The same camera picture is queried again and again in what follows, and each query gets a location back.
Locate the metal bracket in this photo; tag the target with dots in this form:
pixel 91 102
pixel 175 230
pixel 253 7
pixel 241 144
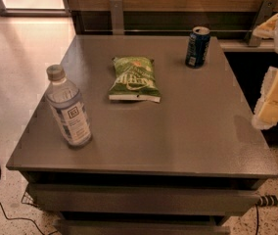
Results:
pixel 264 12
pixel 117 17

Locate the clear plastic water bottle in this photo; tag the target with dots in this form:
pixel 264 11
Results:
pixel 67 106

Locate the grey drawer cabinet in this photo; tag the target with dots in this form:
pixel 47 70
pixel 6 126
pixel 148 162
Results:
pixel 181 166

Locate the left metal bracket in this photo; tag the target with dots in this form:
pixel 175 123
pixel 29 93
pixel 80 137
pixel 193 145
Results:
pixel 117 17

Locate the blue soda can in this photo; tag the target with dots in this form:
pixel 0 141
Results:
pixel 198 46

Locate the green chip bag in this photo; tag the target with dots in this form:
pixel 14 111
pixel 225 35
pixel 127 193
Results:
pixel 135 80

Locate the right metal bracket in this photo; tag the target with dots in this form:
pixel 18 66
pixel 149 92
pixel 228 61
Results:
pixel 264 12

